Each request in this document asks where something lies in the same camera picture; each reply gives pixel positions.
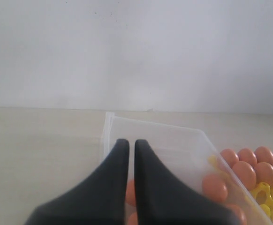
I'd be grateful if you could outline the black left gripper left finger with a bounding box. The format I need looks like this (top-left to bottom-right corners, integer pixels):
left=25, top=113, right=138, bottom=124
left=26, top=139, right=129, bottom=225

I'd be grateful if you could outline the yellow plastic egg tray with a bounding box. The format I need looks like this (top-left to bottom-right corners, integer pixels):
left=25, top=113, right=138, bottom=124
left=208, top=155, right=273, bottom=225

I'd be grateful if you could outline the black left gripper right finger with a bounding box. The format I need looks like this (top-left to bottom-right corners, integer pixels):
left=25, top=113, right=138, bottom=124
left=134, top=139, right=241, bottom=225

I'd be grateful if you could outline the clear plastic bin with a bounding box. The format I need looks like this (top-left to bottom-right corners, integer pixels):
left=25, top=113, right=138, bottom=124
left=100, top=112, right=271, bottom=225

